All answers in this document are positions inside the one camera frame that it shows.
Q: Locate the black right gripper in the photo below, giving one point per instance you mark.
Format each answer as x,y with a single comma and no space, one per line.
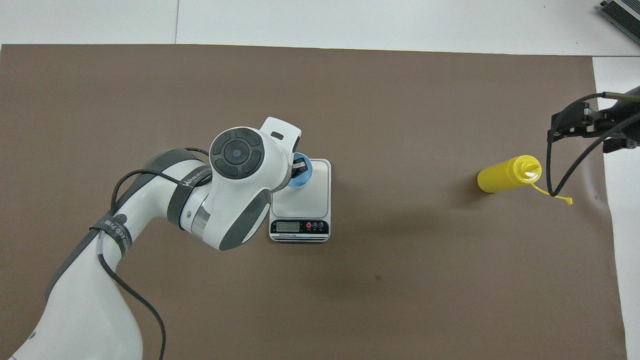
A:
622,117

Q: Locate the light blue cup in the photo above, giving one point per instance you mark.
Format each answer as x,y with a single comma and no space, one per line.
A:
306,181

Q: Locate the yellow squeeze bottle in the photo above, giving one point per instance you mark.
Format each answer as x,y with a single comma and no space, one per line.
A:
502,176

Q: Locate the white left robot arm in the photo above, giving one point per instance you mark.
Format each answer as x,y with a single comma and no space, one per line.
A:
235,200

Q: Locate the silver digital kitchen scale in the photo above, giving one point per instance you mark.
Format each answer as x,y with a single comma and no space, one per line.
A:
310,205

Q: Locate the grey metal device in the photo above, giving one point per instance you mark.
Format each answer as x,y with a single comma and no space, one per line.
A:
625,17

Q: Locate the brown paper mat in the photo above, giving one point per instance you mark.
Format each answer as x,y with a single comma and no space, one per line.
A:
400,280

